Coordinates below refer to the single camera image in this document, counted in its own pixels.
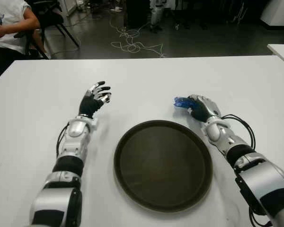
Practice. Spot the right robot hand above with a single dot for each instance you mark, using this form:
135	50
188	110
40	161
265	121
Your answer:
203	110

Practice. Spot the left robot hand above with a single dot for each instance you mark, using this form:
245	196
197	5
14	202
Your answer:
90	106

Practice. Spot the blue Oreo cookie packet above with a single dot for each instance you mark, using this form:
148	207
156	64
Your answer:
180	102

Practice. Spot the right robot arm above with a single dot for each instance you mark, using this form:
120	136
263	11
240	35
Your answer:
260	175

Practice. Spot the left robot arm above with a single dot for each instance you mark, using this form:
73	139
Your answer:
73	132

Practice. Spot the round dark brown tray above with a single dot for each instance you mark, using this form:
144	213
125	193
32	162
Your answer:
163	165

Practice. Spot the black office chair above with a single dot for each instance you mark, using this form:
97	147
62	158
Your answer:
50	17

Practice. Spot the white panel board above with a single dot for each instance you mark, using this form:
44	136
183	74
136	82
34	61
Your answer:
67	7

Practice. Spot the seated person white printed t-shirt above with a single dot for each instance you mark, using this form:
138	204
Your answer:
7	26

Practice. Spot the white cabinet with black base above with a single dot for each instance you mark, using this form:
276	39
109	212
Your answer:
279	11

